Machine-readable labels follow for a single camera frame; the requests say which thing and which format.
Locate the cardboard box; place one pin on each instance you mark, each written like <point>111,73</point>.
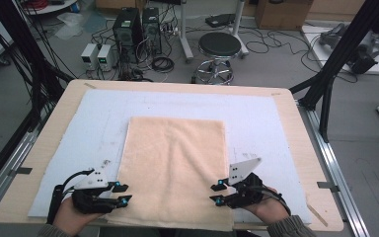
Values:
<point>283,15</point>

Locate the white desk leg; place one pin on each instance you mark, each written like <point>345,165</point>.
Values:
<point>239,29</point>
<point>185,36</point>

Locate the aluminium rail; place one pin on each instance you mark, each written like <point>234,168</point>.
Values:
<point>339,171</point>
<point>10,168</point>

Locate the person's right hand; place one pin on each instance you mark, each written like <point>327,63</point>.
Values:
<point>269,207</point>

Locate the flat black device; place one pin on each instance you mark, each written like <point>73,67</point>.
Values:
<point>220,20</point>

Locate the slim black computer tower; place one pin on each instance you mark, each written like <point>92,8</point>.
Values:
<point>152,29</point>

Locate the thin wooden stick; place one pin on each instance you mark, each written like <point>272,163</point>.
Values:
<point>317,215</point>

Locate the round white table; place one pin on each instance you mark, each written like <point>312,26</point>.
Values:
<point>51,8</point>

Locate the large black computer tower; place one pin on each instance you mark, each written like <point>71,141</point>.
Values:
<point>126,31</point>

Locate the white gridded mat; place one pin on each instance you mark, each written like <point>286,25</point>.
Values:
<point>89,131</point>

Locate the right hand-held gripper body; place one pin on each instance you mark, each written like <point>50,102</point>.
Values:
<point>245,192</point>

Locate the person's left hand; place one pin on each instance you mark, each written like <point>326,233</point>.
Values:
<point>70,219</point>

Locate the white board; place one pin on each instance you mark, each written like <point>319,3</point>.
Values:
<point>314,46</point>

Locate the white power supply unit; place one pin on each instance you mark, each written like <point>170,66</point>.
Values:
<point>105,57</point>
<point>89,56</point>

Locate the black rail clamp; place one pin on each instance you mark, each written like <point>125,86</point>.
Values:
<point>21,171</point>
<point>327,186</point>

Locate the clear plastic sheet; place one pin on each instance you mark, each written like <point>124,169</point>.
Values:
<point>70,24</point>

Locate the beige towel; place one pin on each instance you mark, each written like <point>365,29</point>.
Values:
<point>174,171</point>

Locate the black metal frame stand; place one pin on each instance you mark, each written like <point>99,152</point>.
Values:
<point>339,56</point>

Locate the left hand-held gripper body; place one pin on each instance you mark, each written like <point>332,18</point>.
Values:
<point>90,197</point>

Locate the black round stool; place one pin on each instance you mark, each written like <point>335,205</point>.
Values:
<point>219,44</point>

